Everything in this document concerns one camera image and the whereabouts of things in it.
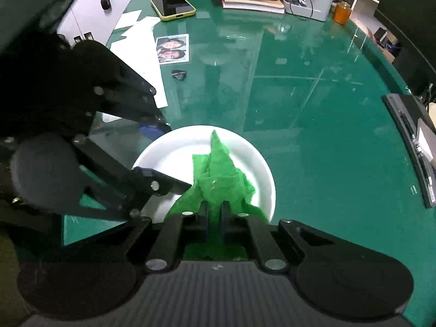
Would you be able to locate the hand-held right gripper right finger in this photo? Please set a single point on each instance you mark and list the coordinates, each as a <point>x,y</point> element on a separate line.
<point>224,223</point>

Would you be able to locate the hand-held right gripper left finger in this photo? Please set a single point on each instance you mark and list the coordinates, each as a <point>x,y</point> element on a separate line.
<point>204,223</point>

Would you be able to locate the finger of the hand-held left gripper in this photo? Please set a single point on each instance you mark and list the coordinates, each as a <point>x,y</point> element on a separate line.
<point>150,130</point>
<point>160,184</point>

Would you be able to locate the white bowl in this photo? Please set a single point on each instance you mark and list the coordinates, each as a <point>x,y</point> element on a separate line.
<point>170,150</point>

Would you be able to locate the green cloth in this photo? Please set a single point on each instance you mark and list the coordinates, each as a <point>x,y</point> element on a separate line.
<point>221,173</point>

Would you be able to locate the small black clip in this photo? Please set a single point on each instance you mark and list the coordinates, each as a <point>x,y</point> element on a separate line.
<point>179,74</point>

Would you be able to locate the white paper sheet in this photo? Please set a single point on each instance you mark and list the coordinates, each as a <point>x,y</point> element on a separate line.
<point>139,54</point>
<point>128,19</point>

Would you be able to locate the printed photo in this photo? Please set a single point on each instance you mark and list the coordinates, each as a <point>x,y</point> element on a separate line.
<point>172,49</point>

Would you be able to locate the grey cabinet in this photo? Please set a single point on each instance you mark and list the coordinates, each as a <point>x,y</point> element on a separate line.
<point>88,6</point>

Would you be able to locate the smartphone with yellow-green case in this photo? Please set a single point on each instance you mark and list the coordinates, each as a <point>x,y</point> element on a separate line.
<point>173,6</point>

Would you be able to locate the stack of books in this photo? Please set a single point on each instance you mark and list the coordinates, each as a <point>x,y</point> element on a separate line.
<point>252,1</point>

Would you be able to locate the black monitor stand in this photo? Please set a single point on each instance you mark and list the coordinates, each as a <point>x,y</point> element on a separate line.
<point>402,133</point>

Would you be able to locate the black pen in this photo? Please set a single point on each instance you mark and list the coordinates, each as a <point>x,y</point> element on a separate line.
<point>424,160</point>
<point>407,124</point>

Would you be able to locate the grey notebook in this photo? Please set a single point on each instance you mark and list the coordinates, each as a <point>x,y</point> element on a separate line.
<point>427,139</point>

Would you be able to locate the orange jar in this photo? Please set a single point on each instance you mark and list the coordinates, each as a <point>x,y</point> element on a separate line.
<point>341,13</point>

